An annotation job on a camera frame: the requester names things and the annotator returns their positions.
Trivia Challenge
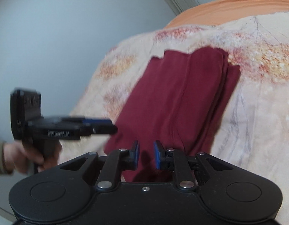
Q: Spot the dark red knit shirt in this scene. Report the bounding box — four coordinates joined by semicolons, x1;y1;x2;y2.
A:
104;47;240;182

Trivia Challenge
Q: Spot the person's left hand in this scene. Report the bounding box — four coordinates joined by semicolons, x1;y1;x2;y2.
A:
3;142;62;174

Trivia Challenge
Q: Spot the floral beige bed comforter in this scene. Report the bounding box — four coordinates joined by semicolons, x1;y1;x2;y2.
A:
71;11;289;224

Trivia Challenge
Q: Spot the orange bed sheet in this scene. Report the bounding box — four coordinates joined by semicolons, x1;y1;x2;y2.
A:
165;0;289;29

